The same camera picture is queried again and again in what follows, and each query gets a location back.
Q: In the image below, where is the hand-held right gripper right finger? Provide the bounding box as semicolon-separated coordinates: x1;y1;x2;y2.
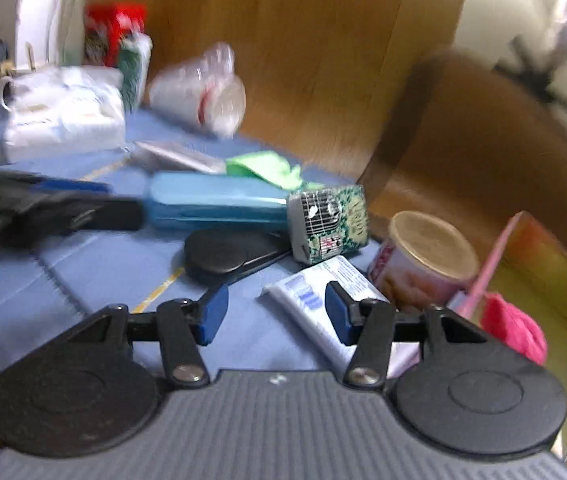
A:
324;281;490;389

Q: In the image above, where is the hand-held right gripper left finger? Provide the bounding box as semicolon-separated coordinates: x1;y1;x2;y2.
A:
66;284;230;389

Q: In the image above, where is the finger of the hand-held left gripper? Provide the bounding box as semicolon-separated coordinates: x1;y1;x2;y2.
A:
31;177;113;196
68;198;146;234

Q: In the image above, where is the blue case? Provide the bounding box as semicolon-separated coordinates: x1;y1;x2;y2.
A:
144;172;294;233

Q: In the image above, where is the green cloth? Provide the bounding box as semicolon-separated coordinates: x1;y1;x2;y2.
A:
224;151;324;191

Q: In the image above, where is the white and blue packet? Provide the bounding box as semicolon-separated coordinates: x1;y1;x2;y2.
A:
262;255;419;378

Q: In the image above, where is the blue mat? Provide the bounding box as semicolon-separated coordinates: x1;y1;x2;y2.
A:
0;105;414;461

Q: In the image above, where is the black oval case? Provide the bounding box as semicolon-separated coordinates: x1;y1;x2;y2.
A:
184;229;291;286

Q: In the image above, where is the white tissue pack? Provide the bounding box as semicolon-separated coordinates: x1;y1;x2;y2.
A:
2;66;127;165

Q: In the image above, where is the clear plastic packet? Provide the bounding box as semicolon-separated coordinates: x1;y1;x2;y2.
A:
131;140;227;176

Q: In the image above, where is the green patterned small box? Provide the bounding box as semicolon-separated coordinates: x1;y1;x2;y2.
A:
286;184;370;266

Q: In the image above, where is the pink cup with beige lid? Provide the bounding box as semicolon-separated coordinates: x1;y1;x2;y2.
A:
367;211;480;311

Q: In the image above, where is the green and white carton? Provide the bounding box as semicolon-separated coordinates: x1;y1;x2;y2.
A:
118;32;153;113

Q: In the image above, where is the bagged paper cup stack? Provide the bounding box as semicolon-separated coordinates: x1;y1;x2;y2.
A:
146;42;247;138

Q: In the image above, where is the red box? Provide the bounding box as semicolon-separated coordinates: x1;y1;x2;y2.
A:
85;4;147;68

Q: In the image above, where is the pink cloth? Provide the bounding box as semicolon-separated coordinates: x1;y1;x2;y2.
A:
481;292;548;366

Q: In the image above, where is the brown chair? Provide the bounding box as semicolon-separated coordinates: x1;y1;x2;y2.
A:
358;50;567;261

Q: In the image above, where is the wooden board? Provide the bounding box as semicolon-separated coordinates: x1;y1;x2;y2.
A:
88;0;474;181

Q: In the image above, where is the black metal stand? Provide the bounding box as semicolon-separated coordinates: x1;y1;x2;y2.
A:
493;35;567;131

